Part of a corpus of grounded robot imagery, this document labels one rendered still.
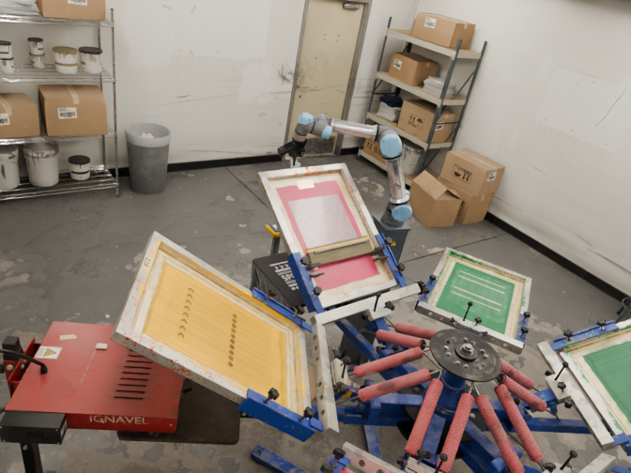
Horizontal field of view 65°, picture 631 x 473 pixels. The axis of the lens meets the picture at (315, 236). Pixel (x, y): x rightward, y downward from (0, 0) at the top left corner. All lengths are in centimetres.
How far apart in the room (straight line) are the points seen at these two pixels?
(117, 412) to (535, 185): 527
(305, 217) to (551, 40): 419
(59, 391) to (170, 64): 430
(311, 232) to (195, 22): 364
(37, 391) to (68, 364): 15
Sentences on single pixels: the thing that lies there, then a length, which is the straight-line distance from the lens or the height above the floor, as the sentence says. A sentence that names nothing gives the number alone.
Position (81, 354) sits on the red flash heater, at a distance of 221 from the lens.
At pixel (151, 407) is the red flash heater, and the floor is 110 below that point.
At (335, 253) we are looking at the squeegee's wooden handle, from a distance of 260.
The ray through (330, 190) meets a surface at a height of 145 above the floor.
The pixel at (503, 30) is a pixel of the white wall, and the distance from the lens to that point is 658.
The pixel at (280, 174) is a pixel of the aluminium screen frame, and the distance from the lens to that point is 271.
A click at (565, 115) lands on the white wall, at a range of 610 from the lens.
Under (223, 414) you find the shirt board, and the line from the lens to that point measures 218.
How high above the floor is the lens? 264
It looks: 30 degrees down
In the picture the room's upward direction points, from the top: 12 degrees clockwise
